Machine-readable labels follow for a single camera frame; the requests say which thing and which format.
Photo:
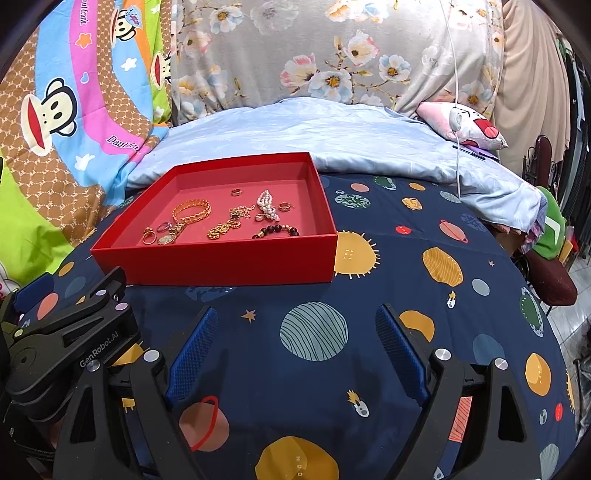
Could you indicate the hanging clothes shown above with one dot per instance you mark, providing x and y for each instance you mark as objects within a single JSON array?
[{"x": 572, "y": 92}]

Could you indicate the colourful monkey print blanket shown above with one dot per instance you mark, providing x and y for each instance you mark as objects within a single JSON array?
[{"x": 69, "y": 69}]

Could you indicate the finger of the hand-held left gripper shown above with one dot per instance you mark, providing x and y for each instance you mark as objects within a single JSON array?
[
  {"x": 108, "y": 293},
  {"x": 32, "y": 290}
]

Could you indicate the red cardboard box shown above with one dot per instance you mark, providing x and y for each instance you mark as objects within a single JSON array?
[{"x": 207, "y": 265}]

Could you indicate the light blue quilt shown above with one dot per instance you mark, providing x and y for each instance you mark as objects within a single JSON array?
[{"x": 346, "y": 134}]

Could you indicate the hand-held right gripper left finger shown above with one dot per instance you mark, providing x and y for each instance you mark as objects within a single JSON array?
[{"x": 194, "y": 350}]

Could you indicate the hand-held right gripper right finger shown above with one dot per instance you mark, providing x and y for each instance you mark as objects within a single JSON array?
[{"x": 401, "y": 355}]

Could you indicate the grey floral pillow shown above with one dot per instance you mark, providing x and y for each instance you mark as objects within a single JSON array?
[{"x": 277, "y": 37}]

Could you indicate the pink cartoon face pillow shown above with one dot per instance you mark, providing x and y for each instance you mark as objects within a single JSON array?
[{"x": 434, "y": 117}]

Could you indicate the beige curtain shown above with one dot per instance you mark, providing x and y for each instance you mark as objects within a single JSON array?
[{"x": 526, "y": 69}]

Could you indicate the purple notebook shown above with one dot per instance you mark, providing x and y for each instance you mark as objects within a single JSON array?
[{"x": 489, "y": 152}]

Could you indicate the black pen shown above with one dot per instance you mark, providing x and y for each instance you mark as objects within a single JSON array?
[{"x": 468, "y": 152}]

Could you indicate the green cloth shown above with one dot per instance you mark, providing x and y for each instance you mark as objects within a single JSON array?
[{"x": 549, "y": 207}]

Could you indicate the navy planet print bed sheet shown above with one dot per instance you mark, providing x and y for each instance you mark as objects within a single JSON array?
[{"x": 323, "y": 295}]

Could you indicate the dark metal chair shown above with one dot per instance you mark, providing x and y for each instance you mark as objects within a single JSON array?
[{"x": 545, "y": 157}]

